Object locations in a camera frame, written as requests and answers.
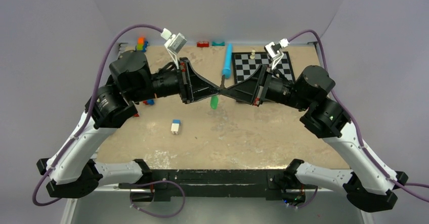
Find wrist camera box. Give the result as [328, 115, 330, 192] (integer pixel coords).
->
[160, 28, 187, 69]
[264, 38, 289, 70]

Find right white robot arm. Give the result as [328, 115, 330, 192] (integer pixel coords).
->
[221, 66, 408, 213]

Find black white chessboard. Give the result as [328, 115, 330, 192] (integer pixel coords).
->
[232, 52, 300, 86]

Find teal toy piece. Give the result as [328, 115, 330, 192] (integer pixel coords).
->
[211, 40, 225, 47]

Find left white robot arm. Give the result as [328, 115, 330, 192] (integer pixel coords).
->
[37, 51, 221, 198]

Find white chess pawn far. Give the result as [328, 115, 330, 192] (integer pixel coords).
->
[250, 50, 255, 60]

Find aluminium frame rail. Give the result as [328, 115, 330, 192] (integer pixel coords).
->
[60, 183, 119, 224]

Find white blue toy brick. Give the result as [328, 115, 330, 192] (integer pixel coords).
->
[170, 119, 181, 135]

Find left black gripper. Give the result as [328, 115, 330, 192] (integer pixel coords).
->
[129, 56, 221, 104]

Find colourful toy brick stack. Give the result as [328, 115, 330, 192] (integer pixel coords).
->
[142, 99, 155, 105]

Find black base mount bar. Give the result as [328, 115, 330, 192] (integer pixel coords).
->
[118, 169, 306, 205]

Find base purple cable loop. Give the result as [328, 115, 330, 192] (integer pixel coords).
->
[128, 178, 186, 218]

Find blue orange toy car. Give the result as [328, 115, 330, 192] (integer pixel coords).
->
[135, 37, 149, 52]

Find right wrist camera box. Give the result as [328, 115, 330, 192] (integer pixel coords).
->
[264, 38, 289, 70]

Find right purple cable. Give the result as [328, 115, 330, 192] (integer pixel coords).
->
[287, 29, 429, 203]

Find blue cylinder tool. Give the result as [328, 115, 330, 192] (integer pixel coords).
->
[222, 43, 233, 79]

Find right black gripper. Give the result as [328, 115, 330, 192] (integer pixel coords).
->
[222, 63, 311, 111]

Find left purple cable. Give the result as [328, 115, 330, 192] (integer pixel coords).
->
[32, 24, 165, 207]

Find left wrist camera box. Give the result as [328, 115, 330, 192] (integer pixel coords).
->
[160, 28, 187, 69]

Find red toy brick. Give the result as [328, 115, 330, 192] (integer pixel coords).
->
[196, 41, 210, 48]

